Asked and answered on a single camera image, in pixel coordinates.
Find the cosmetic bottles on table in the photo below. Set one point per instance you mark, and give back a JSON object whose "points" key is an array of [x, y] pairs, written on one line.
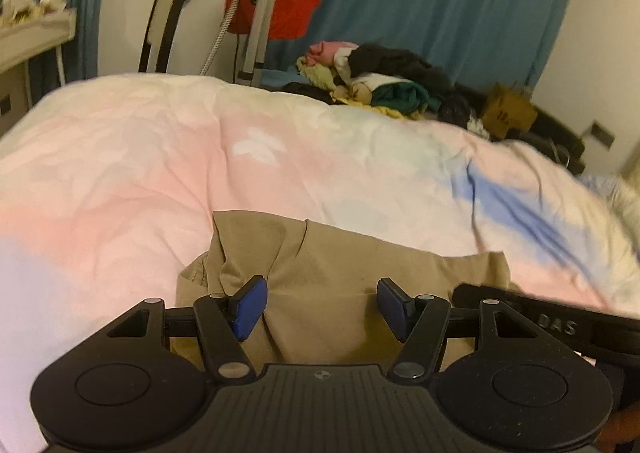
{"points": [[30, 10]]}

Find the tan t-shirt white print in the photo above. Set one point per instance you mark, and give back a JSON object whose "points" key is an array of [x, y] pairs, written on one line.
{"points": [[321, 285]]}

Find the person's right hand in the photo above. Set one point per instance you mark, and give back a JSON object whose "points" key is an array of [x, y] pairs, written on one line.
{"points": [[622, 427]]}

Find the brown paper bag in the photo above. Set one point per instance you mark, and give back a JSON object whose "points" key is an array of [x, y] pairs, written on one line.
{"points": [[507, 109]]}

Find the red cloth bag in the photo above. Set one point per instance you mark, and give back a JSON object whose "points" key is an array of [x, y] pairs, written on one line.
{"points": [[290, 18]]}

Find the pastel tie-dye duvet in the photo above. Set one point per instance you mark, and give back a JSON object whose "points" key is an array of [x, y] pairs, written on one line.
{"points": [[109, 190]]}

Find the white black chair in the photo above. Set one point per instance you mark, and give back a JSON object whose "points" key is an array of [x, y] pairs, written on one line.
{"points": [[159, 35]]}

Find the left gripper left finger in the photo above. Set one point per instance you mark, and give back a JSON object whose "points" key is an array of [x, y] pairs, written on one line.
{"points": [[224, 323]]}

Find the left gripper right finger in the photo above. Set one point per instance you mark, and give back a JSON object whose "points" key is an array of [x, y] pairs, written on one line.
{"points": [[420, 324]]}

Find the white pillow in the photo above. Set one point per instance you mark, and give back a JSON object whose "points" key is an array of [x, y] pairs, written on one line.
{"points": [[622, 199]]}

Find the pile of mixed clothes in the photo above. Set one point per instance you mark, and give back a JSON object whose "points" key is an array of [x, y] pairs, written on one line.
{"points": [[394, 82]]}

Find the wall power socket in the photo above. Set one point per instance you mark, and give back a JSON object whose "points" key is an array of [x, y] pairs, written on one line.
{"points": [[602, 135]]}

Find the white dressing table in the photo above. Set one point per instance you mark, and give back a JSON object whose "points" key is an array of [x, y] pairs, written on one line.
{"points": [[22, 42]]}

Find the black armchair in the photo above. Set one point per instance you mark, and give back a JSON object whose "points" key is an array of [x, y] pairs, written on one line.
{"points": [[554, 140]]}

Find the garment steamer stand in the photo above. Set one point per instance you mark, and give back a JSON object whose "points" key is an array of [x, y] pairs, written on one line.
{"points": [[256, 43]]}

